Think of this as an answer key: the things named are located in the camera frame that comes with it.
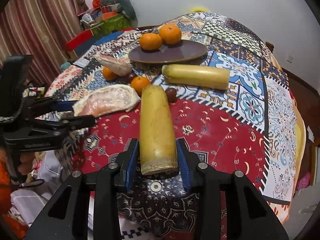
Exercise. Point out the grey plush pillow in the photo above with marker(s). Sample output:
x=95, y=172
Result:
x=124, y=6

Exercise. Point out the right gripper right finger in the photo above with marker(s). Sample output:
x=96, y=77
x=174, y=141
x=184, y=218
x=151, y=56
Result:
x=248, y=214

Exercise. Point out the small pomelo segment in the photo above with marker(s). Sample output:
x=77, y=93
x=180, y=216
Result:
x=117, y=66

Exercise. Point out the yellow curved tube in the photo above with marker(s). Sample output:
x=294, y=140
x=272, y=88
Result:
x=198, y=9

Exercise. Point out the large pomelo segment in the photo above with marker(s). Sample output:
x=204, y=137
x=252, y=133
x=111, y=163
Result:
x=107, y=100

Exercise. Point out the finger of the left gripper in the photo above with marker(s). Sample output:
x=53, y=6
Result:
x=65, y=125
x=62, y=105

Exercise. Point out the striped red gold curtain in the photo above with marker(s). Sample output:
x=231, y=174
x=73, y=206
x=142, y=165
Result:
x=40, y=28

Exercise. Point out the green storage box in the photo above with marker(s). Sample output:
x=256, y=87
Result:
x=111, y=25

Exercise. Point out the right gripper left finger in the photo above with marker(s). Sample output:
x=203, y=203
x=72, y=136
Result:
x=65, y=216

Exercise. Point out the white wall socket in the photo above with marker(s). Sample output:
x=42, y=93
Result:
x=289, y=58

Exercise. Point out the orange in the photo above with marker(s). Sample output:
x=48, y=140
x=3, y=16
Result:
x=108, y=74
x=139, y=83
x=150, y=41
x=170, y=34

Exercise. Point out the person's hand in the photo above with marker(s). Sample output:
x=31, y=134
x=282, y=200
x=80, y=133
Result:
x=26, y=165

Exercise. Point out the dark red date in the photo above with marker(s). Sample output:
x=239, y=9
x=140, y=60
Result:
x=171, y=95
x=129, y=77

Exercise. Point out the dark oval plate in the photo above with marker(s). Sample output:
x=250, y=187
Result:
x=186, y=50

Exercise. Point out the red flat box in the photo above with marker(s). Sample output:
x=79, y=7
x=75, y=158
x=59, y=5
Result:
x=81, y=42

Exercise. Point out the red plastic bag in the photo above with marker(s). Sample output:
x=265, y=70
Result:
x=96, y=3

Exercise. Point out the patchwork patterned bedspread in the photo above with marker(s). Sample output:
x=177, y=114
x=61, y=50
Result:
x=249, y=127

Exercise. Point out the yellow sugarcane piece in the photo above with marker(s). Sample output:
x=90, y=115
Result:
x=194, y=75
x=156, y=133

